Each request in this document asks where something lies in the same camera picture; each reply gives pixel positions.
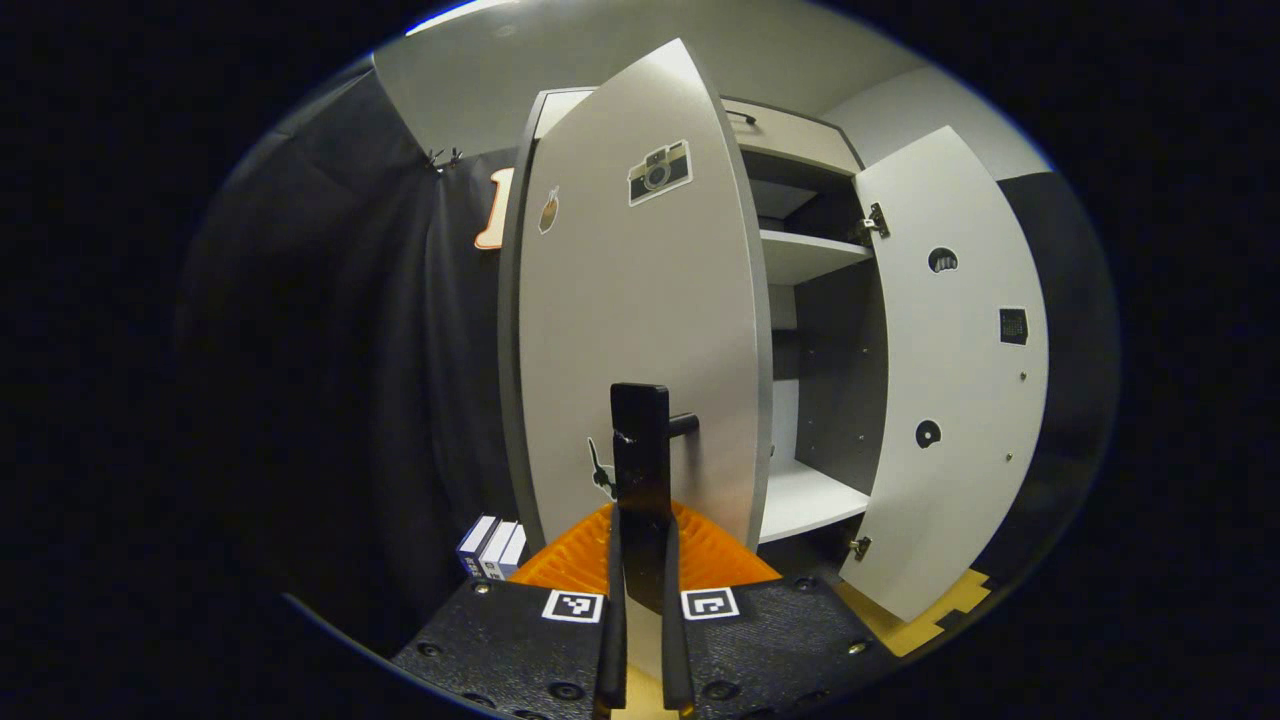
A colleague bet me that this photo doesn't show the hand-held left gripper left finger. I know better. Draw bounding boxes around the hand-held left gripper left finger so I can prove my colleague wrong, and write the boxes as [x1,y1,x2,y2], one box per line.
[392,500,629,720]

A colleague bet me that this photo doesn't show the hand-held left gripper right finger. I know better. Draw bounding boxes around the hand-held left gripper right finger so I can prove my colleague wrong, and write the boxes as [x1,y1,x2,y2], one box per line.
[660,500,901,720]

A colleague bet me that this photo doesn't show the black door handle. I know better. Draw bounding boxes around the black door handle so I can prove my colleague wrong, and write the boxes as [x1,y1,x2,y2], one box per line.
[610,383,701,613]

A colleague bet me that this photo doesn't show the white double-door shoe cabinet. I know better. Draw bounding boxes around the white double-door shoe cabinet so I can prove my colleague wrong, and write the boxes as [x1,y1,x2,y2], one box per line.
[530,88,891,551]

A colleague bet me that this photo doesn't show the cabinet door with headphone sticker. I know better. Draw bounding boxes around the cabinet door with headphone sticker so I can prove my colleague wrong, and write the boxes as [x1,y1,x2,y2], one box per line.
[838,125,1051,623]

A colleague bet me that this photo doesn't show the cabinet door with camera sticker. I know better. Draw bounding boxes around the cabinet door with camera sticker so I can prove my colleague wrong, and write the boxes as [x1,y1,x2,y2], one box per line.
[497,38,776,681]

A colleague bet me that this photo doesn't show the white cabinet shelf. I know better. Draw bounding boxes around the white cabinet shelf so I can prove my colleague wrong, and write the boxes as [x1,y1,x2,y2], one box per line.
[758,228,876,288]
[758,458,873,546]

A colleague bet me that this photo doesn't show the white book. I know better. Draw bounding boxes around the white book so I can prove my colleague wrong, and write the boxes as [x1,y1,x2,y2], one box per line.
[478,519,518,581]

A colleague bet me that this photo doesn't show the dark blue book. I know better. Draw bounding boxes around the dark blue book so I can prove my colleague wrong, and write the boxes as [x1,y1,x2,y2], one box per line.
[458,515,498,579]

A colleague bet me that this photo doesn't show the black backdrop cloth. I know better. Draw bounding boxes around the black backdrop cloth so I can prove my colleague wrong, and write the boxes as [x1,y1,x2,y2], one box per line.
[175,65,1119,651]

